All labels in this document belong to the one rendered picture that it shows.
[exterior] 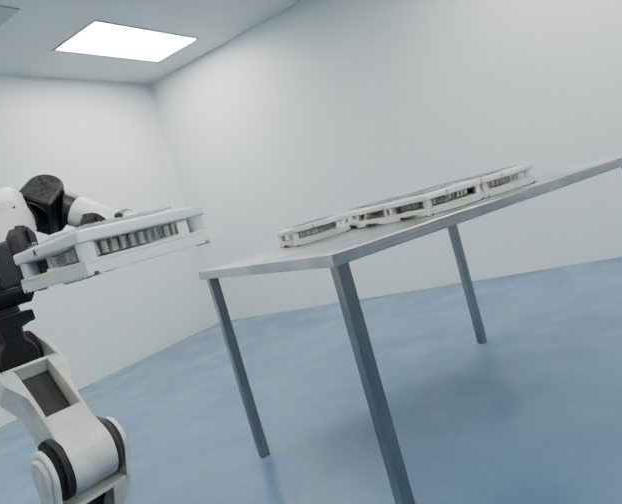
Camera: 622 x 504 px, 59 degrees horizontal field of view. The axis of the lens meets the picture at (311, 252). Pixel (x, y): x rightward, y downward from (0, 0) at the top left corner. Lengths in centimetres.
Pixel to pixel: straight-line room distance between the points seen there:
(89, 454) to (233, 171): 493
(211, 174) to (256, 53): 141
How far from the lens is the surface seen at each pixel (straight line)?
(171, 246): 96
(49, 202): 164
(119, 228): 91
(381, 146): 514
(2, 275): 115
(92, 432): 141
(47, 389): 153
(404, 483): 163
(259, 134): 583
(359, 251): 145
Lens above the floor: 97
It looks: 4 degrees down
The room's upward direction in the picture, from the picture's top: 16 degrees counter-clockwise
